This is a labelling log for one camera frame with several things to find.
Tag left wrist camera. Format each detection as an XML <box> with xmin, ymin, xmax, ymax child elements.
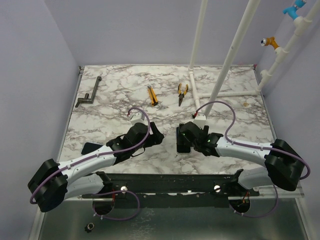
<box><xmin>130</xmin><ymin>112</ymin><xmax>145</xmax><ymax>126</ymax></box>

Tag small black ring knob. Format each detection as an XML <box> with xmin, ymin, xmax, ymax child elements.
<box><xmin>84</xmin><ymin>222</ymin><xmax>95</xmax><ymax>233</ymax></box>

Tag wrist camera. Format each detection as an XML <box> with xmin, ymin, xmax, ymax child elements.
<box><xmin>193</xmin><ymin>113</ymin><xmax>207</xmax><ymax>129</ymax></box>
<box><xmin>130</xmin><ymin>112</ymin><xmax>145</xmax><ymax>126</ymax></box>

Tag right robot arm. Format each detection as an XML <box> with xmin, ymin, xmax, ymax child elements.
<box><xmin>176</xmin><ymin>121</ymin><xmax>305</xmax><ymax>196</ymax></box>

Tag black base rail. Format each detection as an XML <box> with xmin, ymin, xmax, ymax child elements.
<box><xmin>49</xmin><ymin>170</ymin><xmax>301</xmax><ymax>210</ymax></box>

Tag yellow utility knife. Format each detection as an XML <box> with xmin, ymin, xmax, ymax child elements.
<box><xmin>147</xmin><ymin>85</ymin><xmax>158</xmax><ymax>107</ymax></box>

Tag dark metal crank handle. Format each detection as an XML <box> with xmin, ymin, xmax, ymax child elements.
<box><xmin>74</xmin><ymin>76</ymin><xmax>102</xmax><ymax>108</ymax></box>

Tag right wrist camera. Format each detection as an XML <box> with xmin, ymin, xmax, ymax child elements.
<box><xmin>193</xmin><ymin>113</ymin><xmax>207</xmax><ymax>129</ymax></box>

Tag blue cased phone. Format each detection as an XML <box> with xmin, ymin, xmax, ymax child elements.
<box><xmin>81</xmin><ymin>142</ymin><xmax>103</xmax><ymax>155</ymax></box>

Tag yellow handled pliers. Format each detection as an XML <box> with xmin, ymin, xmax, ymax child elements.
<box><xmin>178</xmin><ymin>83</ymin><xmax>189</xmax><ymax>107</ymax></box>

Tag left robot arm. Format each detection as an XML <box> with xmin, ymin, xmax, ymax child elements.
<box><xmin>27</xmin><ymin>122</ymin><xmax>164</xmax><ymax>213</ymax></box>

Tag white PVC pipe frame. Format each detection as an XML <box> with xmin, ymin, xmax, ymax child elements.
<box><xmin>188</xmin><ymin>0</ymin><xmax>320</xmax><ymax>121</ymax></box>

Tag black smartphone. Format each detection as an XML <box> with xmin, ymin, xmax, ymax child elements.
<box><xmin>176</xmin><ymin>123</ymin><xmax>191</xmax><ymax>154</ymax></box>

